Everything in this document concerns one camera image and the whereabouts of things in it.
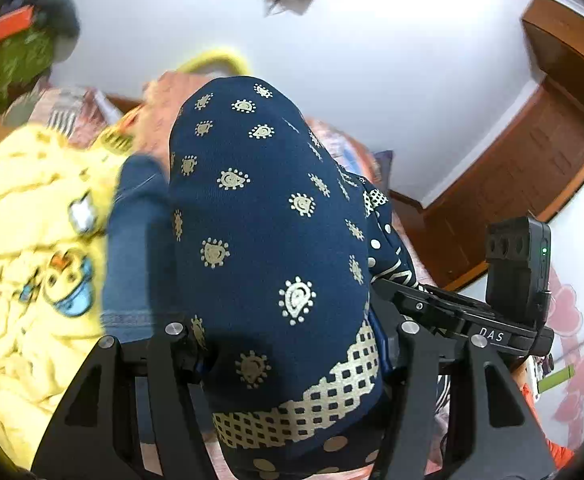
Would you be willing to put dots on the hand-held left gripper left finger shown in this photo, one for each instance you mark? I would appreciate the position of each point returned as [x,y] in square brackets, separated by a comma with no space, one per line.
[181,360]

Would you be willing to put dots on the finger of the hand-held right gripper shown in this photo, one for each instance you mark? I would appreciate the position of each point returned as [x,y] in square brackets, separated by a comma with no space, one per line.
[412,297]

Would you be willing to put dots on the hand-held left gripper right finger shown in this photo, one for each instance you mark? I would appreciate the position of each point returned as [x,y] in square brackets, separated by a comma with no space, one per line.
[382,350]

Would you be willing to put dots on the navy patterned zip hoodie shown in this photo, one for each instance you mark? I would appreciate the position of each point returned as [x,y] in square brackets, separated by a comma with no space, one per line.
[272,240]

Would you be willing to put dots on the pile of clothes on cabinet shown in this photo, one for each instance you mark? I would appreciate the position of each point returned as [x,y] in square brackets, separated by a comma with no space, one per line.
[56,7]

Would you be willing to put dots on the brown wooden door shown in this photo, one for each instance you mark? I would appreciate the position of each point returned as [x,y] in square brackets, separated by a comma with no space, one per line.
[522,180]

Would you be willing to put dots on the green plastic strip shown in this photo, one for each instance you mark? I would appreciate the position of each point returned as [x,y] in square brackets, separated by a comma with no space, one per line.
[557,377]

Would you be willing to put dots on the blue denim jeans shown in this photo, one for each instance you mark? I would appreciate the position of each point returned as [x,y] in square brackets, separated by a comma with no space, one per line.
[136,240]

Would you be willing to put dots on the dark blue cushion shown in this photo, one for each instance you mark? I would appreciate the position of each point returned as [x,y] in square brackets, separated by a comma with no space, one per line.
[383,167]

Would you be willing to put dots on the yellow cartoon print garment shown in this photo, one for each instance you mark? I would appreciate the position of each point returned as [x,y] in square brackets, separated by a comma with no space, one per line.
[31,220]

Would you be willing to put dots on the printed orange bed blanket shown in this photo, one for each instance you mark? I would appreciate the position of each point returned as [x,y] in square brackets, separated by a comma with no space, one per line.
[156,105]

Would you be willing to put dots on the green patterned cloth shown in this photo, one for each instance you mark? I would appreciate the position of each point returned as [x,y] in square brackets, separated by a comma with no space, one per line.
[11,67]

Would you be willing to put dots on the orange box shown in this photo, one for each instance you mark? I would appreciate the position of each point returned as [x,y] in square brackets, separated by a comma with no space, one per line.
[6,27]

